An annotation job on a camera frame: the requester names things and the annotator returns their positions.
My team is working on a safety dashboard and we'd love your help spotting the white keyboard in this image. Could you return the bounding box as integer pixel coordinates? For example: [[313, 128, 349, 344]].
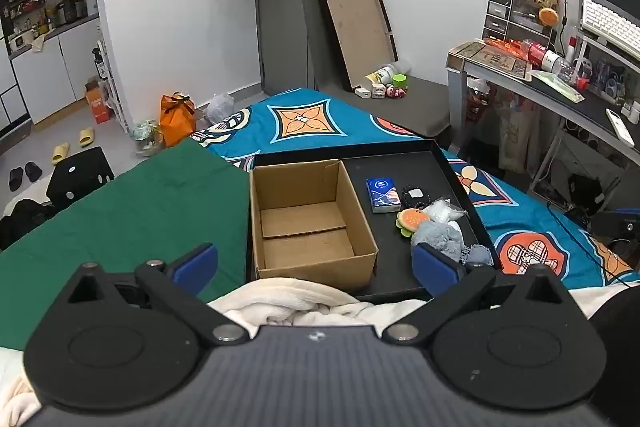
[[582, 0, 640, 52]]

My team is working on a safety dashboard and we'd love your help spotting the watermelon slice plush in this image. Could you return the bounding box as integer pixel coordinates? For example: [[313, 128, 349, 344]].
[[396, 208, 430, 237]]

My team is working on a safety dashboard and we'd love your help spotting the blue tissue packet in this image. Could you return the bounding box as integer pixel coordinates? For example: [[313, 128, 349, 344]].
[[367, 178, 401, 213]]

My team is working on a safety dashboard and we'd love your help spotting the cream white blanket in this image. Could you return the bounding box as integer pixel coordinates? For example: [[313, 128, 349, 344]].
[[0, 276, 640, 427]]

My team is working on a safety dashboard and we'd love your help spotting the brown cardboard box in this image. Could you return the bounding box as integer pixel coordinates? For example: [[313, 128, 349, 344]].
[[250, 159, 378, 291]]

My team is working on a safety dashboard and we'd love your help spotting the orange cardboard box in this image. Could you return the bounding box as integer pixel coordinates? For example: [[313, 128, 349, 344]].
[[86, 79, 111, 124]]

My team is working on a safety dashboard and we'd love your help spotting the grey folding mattress seat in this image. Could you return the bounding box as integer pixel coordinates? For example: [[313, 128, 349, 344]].
[[302, 0, 449, 143]]

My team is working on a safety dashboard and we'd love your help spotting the black dice cushion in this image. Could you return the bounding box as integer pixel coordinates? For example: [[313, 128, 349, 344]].
[[47, 146, 115, 210]]

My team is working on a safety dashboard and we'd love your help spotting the white plastic bottle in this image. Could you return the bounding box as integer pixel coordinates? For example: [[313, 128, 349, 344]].
[[366, 64, 400, 87]]

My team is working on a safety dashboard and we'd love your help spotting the grey drawer organizer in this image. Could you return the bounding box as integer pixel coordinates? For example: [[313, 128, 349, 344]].
[[482, 0, 553, 46]]

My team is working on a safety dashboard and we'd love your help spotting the green cup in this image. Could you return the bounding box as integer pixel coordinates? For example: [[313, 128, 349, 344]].
[[392, 74, 408, 89]]

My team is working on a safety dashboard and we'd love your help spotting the white smartphone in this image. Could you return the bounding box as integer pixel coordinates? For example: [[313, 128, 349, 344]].
[[605, 108, 634, 147]]

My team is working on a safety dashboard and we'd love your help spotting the black felt pouch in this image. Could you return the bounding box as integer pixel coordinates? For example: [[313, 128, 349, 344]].
[[400, 185, 431, 209]]

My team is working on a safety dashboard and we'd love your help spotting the blue patterned bed sheet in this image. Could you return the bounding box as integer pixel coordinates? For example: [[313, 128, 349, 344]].
[[192, 89, 639, 289]]

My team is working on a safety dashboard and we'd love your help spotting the red label bottle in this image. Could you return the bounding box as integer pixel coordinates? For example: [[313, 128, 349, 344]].
[[520, 39, 573, 77]]

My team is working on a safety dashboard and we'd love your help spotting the black slippers pair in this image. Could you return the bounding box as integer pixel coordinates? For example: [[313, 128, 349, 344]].
[[9, 161, 42, 192]]

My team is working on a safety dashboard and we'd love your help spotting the grey pink plush toy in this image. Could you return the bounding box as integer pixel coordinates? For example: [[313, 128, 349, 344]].
[[411, 221, 495, 267]]

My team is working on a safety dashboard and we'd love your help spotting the yellow slipper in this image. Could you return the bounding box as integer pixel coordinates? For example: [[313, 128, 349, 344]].
[[78, 127, 94, 148], [51, 142, 70, 165]]

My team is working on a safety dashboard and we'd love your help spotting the orange bag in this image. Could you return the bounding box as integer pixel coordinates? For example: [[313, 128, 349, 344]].
[[160, 92, 196, 147]]

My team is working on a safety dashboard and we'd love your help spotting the white plastic bag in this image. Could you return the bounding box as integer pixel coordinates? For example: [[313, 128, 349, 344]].
[[204, 93, 234, 124]]

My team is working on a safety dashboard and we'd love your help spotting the large black tray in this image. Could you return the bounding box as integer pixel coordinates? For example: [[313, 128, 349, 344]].
[[254, 139, 501, 303]]

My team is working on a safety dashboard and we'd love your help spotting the black framed cardboard lid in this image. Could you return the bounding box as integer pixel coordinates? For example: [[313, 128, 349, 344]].
[[318, 0, 398, 92]]

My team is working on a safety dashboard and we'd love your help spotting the grey desk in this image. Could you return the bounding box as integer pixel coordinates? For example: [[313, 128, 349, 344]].
[[446, 39, 639, 164]]

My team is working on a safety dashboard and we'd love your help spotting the green cloth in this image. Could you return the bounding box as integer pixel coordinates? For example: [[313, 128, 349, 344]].
[[0, 142, 250, 350]]

